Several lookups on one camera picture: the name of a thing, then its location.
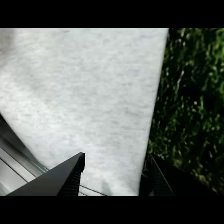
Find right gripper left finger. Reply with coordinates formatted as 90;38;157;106
6;151;86;197

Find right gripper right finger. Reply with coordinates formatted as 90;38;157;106
139;153;218;197

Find white pants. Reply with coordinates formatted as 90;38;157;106
0;28;170;197

